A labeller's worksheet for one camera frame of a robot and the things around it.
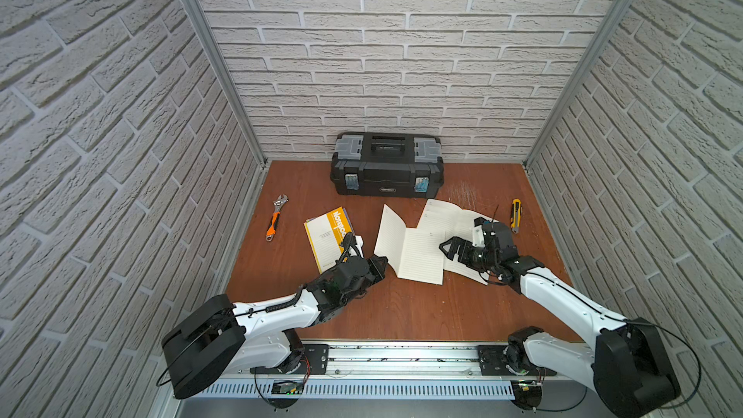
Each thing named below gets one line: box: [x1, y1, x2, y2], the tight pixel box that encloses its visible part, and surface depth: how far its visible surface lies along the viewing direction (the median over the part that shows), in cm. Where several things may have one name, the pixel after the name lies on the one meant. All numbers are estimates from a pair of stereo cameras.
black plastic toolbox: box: [329, 131, 446, 199], surface depth 101 cm
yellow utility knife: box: [510, 198, 523, 235], surface depth 105 cm
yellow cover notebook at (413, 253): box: [373, 204, 446, 286], surface depth 92 cm
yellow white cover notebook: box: [303, 206, 356, 275], surface depth 99 cm
